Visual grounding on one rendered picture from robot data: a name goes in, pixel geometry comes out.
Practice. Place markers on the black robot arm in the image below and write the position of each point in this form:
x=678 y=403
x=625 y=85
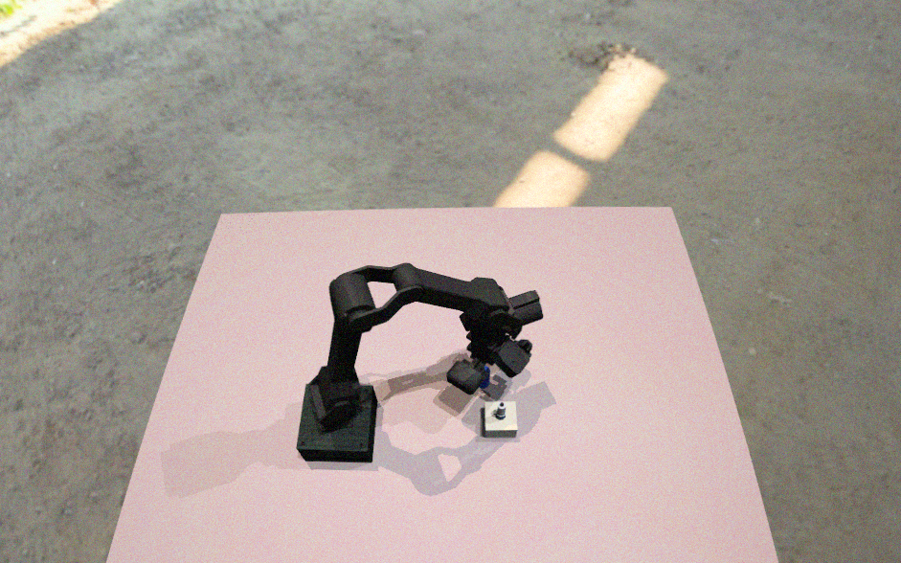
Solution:
x=486 y=308

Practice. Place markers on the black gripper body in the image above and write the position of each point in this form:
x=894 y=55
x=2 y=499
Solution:
x=469 y=378

